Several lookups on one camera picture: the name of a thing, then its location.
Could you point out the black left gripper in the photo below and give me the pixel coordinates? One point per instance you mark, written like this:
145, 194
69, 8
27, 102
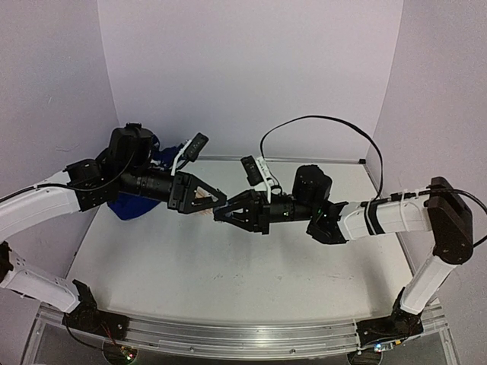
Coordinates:
187, 204

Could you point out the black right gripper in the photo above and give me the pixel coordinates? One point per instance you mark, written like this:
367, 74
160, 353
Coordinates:
262, 217

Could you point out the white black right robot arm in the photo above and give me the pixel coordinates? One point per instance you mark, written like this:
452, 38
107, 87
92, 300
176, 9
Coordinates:
439, 209

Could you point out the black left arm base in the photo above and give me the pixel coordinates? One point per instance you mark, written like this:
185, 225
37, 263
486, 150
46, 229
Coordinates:
88, 318

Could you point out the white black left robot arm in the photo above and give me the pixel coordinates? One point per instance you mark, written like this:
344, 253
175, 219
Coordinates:
126, 166

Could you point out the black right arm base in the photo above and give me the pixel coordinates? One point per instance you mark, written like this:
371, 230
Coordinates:
397, 326

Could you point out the mannequin hand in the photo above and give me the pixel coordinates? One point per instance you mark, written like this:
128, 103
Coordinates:
203, 197

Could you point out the blue white red jacket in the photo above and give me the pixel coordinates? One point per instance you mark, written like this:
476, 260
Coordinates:
137, 200

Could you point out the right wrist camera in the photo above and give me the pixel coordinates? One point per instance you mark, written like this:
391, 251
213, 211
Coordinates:
259, 176

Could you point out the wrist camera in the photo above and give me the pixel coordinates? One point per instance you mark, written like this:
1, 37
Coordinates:
189, 152
259, 176

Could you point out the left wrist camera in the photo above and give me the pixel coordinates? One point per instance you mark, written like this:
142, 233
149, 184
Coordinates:
189, 152

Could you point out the aluminium table front rail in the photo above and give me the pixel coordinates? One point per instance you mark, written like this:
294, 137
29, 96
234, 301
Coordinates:
253, 342

